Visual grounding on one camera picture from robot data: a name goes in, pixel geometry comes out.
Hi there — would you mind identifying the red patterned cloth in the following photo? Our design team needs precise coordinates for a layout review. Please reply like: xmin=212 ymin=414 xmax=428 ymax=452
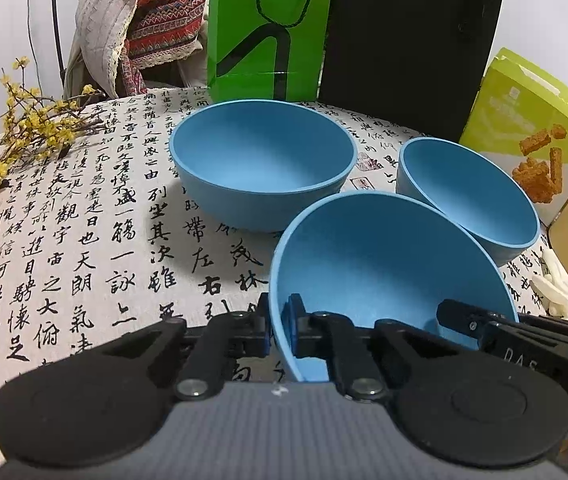
xmin=119 ymin=0 xmax=212 ymax=93

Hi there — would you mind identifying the white quilted cloth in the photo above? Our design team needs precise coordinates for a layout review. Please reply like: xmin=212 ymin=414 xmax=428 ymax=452
xmin=75 ymin=0 xmax=140 ymax=98

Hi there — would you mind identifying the blue bowl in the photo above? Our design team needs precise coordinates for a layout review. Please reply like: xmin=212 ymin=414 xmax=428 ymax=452
xmin=269 ymin=191 xmax=520 ymax=383
xmin=396 ymin=137 xmax=541 ymax=267
xmin=169 ymin=100 xmax=357 ymax=233

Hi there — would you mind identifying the green paper bag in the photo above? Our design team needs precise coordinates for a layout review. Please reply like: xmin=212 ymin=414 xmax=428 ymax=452
xmin=207 ymin=0 xmax=336 ymax=103

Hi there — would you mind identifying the green snack box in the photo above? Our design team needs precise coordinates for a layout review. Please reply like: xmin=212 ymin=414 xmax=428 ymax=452
xmin=459 ymin=47 xmax=568 ymax=226

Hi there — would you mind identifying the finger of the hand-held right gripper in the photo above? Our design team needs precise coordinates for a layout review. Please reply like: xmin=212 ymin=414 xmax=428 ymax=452
xmin=436 ymin=299 xmax=502 ymax=348

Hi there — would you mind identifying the calligraphy printed tablecloth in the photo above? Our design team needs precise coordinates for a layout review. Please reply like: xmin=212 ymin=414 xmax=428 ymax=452
xmin=0 ymin=87 xmax=565 ymax=471

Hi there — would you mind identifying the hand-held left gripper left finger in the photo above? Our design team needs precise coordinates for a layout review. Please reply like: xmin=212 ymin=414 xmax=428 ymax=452
xmin=99 ymin=292 xmax=271 ymax=402

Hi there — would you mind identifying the studio light on stand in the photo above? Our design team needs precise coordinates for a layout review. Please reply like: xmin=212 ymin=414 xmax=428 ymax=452
xmin=26 ymin=0 xmax=67 ymax=86

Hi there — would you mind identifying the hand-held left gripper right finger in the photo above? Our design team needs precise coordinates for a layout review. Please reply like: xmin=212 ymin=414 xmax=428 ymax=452
xmin=284 ymin=294 xmax=465 ymax=402

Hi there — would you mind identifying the black paper bag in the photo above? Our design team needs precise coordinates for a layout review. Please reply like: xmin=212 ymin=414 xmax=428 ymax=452
xmin=316 ymin=0 xmax=507 ymax=143

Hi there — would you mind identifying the yellow flower branch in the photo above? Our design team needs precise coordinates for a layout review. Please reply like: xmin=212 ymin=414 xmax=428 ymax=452
xmin=0 ymin=57 xmax=110 ymax=203

